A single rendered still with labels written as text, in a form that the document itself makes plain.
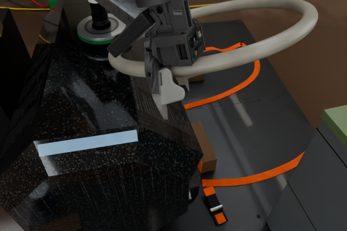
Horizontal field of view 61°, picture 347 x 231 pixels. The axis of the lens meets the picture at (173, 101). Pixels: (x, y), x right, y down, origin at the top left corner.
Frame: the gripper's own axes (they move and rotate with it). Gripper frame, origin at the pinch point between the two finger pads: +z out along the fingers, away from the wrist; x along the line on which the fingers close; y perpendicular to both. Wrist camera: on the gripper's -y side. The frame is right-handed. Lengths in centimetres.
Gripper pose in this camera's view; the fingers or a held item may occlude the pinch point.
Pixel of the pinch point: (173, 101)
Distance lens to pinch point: 56.5
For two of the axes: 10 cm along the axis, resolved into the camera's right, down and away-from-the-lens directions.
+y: 8.8, 0.1, -4.7
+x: 4.1, -5.0, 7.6
